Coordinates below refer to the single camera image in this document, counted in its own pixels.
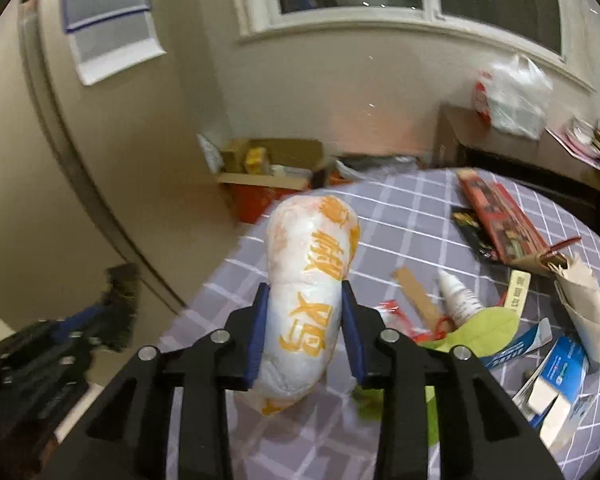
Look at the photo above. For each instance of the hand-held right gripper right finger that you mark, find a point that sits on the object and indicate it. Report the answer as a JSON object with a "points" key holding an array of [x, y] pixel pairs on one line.
{"points": [[352, 332]]}

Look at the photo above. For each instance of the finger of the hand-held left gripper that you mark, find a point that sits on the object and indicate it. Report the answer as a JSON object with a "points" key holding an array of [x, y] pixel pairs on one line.
{"points": [[120, 305]]}

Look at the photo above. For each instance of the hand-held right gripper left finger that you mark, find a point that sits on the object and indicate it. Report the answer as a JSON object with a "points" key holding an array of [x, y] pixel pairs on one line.
{"points": [[257, 332]]}

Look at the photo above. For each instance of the white plastic bag orange print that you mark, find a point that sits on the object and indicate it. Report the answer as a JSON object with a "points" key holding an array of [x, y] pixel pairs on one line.
{"points": [[305, 260]]}

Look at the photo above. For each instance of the white dropper bottle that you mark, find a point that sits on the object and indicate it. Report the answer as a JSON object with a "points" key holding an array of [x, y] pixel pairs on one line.
{"points": [[460, 302]]}

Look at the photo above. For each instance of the red plastic wrapper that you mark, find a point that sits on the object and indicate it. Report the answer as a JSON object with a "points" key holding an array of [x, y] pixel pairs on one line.
{"points": [[395, 312]]}

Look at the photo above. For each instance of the tan wooden stick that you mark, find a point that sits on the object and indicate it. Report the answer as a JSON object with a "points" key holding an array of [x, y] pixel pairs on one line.
{"points": [[417, 295]]}

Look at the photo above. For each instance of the table with checkered cloth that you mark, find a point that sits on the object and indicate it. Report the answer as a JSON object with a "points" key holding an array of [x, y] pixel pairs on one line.
{"points": [[405, 220]]}

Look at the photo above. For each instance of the red printed box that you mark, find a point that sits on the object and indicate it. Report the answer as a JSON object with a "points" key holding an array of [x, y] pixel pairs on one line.
{"points": [[250, 202]]}

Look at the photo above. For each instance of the beige refrigerator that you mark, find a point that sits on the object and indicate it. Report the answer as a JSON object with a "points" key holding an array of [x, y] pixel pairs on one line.
{"points": [[80, 160]]}

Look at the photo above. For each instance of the black snack packet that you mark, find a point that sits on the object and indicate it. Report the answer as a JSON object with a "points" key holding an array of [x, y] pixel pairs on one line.
{"points": [[472, 232]]}

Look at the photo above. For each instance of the long blue white carton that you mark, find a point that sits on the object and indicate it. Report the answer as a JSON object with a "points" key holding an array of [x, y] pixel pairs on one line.
{"points": [[522, 345]]}

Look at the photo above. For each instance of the pale yellow stick packet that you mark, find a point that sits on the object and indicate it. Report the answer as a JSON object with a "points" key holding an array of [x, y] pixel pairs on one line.
{"points": [[517, 287]]}

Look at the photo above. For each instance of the open plain cardboard box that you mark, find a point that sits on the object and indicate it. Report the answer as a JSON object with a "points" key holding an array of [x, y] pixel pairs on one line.
{"points": [[295, 152]]}

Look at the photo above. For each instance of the long red carton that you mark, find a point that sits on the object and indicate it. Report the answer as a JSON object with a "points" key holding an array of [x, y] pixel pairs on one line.
{"points": [[505, 215]]}

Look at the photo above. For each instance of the brown paper bag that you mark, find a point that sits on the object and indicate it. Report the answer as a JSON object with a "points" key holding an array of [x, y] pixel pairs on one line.
{"points": [[537, 262]]}

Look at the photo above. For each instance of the blue white medicine box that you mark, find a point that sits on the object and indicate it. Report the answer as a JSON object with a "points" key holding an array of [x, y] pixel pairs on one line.
{"points": [[562, 365]]}

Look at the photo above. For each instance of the flattened white blue box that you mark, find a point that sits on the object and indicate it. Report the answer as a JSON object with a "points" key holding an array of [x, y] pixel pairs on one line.
{"points": [[555, 415]]}

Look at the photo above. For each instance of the brown wooden side cabinet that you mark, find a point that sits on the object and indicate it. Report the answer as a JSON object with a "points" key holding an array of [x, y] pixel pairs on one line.
{"points": [[460, 132]]}

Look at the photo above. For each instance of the crumpled beige paper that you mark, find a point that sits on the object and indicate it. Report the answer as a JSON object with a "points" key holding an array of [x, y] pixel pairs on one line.
{"points": [[587, 305]]}

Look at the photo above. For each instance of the white red plastic bag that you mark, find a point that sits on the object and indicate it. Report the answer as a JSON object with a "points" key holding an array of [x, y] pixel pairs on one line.
{"points": [[517, 97]]}

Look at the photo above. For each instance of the pink paper mat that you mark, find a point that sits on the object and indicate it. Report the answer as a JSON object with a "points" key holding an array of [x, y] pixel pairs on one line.
{"points": [[580, 152]]}

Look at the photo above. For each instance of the white blue sheet on refrigerator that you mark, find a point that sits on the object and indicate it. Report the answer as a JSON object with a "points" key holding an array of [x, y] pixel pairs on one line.
{"points": [[110, 10]]}

